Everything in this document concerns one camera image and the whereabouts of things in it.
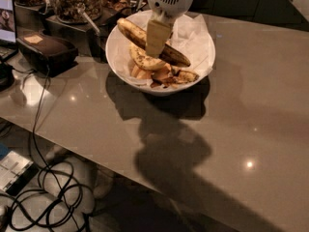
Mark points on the black pouch with label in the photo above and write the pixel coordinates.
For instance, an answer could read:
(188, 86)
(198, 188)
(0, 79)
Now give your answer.
(46, 54)

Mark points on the black tray of snacks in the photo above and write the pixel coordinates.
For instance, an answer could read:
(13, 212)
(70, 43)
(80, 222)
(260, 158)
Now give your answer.
(117, 0)

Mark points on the white paper liner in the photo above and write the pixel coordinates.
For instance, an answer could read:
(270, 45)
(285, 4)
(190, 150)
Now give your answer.
(196, 36)

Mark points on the metal scoop handle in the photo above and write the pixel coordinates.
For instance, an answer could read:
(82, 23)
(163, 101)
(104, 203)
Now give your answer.
(88, 19)

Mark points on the black display stand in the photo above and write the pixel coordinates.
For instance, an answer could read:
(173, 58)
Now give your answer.
(82, 36)

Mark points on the curved spotted banana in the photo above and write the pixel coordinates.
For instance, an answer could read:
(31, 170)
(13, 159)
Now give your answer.
(142, 60)

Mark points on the silver device on floor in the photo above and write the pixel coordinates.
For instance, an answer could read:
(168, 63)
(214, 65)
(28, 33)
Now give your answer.
(15, 172)

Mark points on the laptop with lit screen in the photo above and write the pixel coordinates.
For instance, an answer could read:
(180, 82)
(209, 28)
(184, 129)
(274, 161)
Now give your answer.
(8, 34)

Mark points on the dark banana pieces pile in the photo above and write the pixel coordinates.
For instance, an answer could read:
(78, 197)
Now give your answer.
(168, 76)

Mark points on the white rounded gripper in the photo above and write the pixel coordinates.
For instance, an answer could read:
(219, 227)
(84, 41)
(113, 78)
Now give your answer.
(169, 1)

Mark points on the long spotted banana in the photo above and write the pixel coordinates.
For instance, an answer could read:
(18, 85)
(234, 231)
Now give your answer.
(138, 36)

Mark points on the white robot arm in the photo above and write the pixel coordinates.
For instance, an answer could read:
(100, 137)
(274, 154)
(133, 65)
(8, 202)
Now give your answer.
(292, 14)

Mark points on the white ceramic bowl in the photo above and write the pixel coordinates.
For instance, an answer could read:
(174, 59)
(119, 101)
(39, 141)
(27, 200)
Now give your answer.
(119, 49)

